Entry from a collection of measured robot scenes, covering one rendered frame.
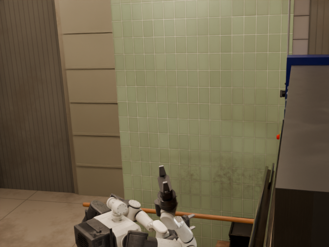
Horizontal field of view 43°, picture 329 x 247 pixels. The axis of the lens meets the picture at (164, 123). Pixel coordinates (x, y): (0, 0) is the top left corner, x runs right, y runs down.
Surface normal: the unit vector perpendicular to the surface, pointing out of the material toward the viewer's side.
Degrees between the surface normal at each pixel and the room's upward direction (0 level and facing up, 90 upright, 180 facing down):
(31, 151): 90
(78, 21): 90
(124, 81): 90
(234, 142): 90
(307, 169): 0
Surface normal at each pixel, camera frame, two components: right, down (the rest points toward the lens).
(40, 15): -0.23, 0.26
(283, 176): -0.04, -0.97
